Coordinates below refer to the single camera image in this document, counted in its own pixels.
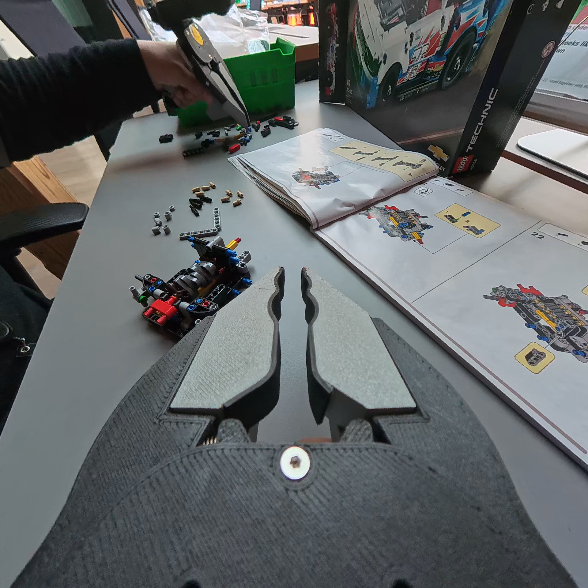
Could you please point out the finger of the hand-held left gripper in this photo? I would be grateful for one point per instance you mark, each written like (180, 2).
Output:
(225, 112)
(232, 92)

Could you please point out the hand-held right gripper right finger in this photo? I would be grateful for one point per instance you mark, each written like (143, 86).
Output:
(360, 353)

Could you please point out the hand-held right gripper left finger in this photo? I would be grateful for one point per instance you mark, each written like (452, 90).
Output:
(227, 353)

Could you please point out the pile of mixed lego pieces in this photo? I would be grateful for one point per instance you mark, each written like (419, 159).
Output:
(282, 121)

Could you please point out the pile of grey lego bushings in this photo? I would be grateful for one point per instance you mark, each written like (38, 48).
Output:
(166, 228)

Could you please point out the person's left forearm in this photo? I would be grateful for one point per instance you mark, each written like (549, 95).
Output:
(69, 96)

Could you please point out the black straight lego beam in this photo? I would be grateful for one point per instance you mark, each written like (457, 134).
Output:
(193, 152)

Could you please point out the partly built lego assembly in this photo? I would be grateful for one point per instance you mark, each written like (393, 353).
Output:
(197, 275)

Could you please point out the pile of tan lego pins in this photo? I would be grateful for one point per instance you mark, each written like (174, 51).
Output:
(236, 202)

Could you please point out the cluster of black lego pins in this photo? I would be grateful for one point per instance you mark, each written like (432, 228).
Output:
(197, 200)

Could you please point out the grey angled lego beam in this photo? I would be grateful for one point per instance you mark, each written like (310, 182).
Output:
(216, 220)

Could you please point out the open lego instruction booklet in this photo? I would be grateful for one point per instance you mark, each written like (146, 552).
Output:
(459, 262)

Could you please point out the lego set box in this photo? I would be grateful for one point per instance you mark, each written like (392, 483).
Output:
(413, 119)

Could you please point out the person's left hand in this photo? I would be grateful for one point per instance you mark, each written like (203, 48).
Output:
(167, 69)

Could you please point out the green plastic bin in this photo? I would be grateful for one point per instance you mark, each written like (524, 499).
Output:
(271, 73)

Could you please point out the clear plastic bag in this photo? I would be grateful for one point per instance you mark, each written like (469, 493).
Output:
(248, 27)

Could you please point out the wooden cabinet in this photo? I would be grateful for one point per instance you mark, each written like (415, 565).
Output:
(32, 193)

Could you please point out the person's dark jacket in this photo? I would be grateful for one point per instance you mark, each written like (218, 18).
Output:
(18, 321)

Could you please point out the black chair armrest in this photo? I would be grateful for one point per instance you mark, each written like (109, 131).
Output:
(41, 220)

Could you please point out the white flat device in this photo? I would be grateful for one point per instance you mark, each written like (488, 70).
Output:
(560, 151)

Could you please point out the white paper sign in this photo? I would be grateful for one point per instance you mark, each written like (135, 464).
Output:
(565, 59)

